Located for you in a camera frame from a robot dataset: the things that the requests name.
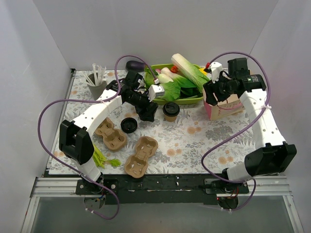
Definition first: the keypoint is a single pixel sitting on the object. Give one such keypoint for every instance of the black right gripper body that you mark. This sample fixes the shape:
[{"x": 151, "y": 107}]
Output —
[{"x": 212, "y": 91}]

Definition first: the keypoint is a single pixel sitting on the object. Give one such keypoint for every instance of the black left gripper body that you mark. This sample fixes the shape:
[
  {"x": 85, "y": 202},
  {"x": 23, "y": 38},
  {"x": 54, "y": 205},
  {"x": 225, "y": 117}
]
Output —
[{"x": 145, "y": 108}]

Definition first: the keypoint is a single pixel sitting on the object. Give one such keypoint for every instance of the pink paper cake bag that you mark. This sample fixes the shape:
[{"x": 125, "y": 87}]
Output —
[{"x": 223, "y": 109}]

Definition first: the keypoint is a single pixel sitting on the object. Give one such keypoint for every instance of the black plastic cup lid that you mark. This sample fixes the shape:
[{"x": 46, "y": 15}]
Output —
[{"x": 171, "y": 109}]

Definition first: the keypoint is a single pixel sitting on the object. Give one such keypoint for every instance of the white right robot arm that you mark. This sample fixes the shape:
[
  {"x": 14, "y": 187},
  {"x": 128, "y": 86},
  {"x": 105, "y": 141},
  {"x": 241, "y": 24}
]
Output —
[{"x": 272, "y": 154}]

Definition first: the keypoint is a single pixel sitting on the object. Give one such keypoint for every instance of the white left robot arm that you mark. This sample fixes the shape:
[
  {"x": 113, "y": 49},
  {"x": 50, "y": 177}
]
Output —
[{"x": 75, "y": 136}]

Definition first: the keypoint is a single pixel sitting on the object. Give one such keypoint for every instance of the green plastic vegetable tray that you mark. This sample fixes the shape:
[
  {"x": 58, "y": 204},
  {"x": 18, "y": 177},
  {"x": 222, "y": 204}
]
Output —
[{"x": 187, "y": 95}]

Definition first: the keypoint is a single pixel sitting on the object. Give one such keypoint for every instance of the stack of black lids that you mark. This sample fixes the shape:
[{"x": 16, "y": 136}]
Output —
[{"x": 129, "y": 125}]

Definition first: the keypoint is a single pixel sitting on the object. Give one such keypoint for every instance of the yellow vegetable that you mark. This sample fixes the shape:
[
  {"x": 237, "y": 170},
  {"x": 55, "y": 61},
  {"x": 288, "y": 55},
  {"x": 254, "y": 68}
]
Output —
[{"x": 202, "y": 70}]

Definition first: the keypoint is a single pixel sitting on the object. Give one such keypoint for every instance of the bok choy middle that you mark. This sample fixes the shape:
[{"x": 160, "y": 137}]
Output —
[{"x": 180, "y": 80}]

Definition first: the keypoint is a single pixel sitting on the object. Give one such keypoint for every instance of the bok choy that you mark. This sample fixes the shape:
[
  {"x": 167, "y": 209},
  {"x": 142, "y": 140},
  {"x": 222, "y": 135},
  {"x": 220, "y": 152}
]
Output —
[
  {"x": 171, "y": 91},
  {"x": 180, "y": 80}
]

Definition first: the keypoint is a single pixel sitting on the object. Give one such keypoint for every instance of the purple eggplant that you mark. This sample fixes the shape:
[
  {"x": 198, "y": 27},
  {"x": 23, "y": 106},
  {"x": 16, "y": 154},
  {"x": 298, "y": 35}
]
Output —
[{"x": 135, "y": 66}]

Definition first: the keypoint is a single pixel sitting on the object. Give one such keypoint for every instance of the bok choy front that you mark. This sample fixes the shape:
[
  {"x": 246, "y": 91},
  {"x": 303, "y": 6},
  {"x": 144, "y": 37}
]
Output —
[{"x": 171, "y": 91}]

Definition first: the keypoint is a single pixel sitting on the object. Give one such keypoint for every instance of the napa cabbage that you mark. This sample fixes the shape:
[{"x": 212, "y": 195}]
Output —
[{"x": 190, "y": 71}]

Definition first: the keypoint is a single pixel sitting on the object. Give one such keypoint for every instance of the brown cardboard cup carrier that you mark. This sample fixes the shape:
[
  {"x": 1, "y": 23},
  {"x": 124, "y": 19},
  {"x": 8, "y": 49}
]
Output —
[{"x": 113, "y": 138}]

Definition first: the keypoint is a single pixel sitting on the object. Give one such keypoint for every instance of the grey straw holder cup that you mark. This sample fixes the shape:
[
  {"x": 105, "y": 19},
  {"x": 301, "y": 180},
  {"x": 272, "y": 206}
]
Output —
[{"x": 96, "y": 91}]

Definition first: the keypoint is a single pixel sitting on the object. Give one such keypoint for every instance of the floral table mat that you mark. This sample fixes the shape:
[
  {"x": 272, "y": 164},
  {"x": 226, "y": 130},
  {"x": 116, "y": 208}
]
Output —
[{"x": 181, "y": 143}]

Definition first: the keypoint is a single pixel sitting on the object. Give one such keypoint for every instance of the red pepper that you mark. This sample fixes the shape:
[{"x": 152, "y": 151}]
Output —
[{"x": 174, "y": 69}]

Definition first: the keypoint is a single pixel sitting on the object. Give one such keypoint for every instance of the green celery stalks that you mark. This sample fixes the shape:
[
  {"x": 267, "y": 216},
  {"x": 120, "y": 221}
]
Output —
[{"x": 100, "y": 160}]

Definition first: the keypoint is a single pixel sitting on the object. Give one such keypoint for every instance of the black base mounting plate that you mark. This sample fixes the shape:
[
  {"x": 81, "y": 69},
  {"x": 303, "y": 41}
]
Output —
[{"x": 162, "y": 188}]

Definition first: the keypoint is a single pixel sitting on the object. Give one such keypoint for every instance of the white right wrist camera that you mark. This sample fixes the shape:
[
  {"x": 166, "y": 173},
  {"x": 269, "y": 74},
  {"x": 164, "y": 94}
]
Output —
[{"x": 214, "y": 68}]

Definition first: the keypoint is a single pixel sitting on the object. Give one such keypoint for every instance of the aluminium frame rail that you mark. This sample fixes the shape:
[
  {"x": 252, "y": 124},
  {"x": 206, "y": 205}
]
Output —
[{"x": 66, "y": 187}]

